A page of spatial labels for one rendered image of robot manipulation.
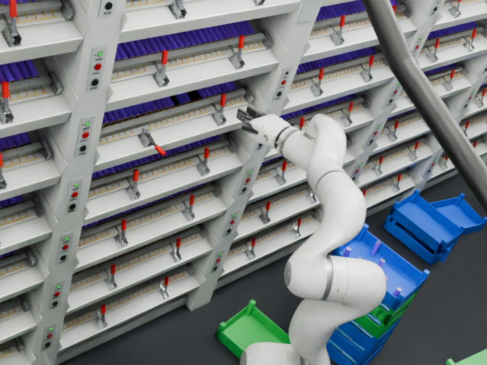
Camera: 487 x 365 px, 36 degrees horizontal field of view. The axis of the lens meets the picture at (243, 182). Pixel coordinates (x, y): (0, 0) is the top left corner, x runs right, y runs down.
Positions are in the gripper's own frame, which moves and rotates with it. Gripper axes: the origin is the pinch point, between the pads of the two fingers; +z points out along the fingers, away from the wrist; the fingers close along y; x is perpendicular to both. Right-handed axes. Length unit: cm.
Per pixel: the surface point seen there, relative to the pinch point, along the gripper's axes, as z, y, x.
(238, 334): 7, 24, -105
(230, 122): 9.4, 3.4, -8.3
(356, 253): -12, 60, -68
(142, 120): 14.1, -25.9, -2.6
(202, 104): 14.2, -4.3, -2.7
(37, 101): 9, -61, 14
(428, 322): -30, 104, -112
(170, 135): 10.4, -18.4, -7.5
